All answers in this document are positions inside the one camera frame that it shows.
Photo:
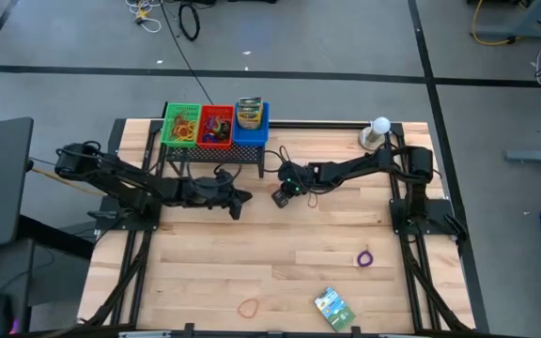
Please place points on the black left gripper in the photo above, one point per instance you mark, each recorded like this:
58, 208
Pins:
205, 190

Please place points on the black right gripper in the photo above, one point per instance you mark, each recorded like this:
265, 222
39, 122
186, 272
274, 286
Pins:
296, 178

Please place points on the blue plastic basket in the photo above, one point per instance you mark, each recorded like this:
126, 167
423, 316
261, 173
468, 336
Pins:
251, 136

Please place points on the blue and black bands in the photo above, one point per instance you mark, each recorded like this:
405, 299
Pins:
226, 129

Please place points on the Crayola crayon box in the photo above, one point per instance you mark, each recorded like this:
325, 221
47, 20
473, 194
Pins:
250, 119
250, 102

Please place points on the yellow rubber band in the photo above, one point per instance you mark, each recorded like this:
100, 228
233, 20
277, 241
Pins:
188, 136

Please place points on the orange rubber band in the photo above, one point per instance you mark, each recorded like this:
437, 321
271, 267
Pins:
240, 307
180, 126

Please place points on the red plastic basket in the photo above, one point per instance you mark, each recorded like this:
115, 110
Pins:
205, 112

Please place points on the green plastic basket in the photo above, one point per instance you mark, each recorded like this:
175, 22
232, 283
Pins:
167, 112

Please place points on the green card pack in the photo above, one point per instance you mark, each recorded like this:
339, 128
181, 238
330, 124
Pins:
334, 307

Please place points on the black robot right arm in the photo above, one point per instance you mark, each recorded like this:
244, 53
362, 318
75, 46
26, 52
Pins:
378, 164

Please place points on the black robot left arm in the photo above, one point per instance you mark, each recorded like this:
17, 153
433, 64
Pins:
125, 180

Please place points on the wooden desk grey legs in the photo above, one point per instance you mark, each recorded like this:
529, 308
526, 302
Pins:
519, 32

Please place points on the black metal riser shelf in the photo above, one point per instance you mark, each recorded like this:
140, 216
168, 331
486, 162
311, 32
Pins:
214, 154

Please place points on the table lamp with white bulb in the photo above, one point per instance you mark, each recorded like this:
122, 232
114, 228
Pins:
375, 131

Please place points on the grey floor beam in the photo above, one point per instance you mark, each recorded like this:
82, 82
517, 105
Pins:
533, 155

